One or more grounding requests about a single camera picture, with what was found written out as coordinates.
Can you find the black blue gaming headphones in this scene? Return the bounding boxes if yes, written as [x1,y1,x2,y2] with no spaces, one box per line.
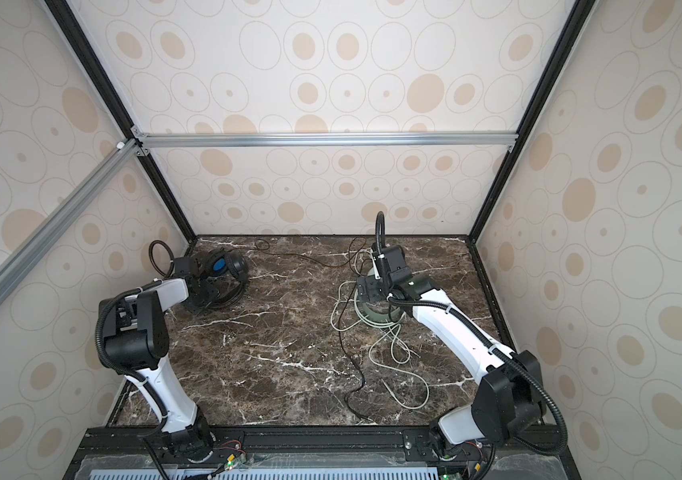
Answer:
[189,248,249,313]

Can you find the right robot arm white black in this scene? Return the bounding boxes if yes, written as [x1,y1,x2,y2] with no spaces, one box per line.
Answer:
[358,240,562,449]

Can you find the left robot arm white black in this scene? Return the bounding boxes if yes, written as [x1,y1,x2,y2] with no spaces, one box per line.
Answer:
[94,277,215,463]

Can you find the mint green headphones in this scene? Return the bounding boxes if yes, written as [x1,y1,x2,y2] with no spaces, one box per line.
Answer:
[353,279,403,329]

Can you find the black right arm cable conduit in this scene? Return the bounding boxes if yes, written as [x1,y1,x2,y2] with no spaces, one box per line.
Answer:
[373,211,569,457]

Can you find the mint green headphone cable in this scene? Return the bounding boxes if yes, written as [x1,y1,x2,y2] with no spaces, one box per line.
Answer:
[330,248,432,412]

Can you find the aluminium rail back horizontal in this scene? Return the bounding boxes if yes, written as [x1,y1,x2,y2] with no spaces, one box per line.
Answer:
[138,131,518,148]

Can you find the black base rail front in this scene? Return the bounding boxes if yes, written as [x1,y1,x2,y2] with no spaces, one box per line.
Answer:
[64,426,580,479]

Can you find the aluminium rail left diagonal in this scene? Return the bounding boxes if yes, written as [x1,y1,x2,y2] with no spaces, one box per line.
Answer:
[0,139,138,306]

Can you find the black corner frame post left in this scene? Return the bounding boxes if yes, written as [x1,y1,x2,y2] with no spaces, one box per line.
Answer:
[44,0,197,244]

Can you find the black corner frame post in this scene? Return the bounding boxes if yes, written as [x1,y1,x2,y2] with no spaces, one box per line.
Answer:
[467,0,596,245]
[44,0,197,244]

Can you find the black corner frame post right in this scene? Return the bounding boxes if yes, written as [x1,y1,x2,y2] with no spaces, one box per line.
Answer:
[467,0,596,245]

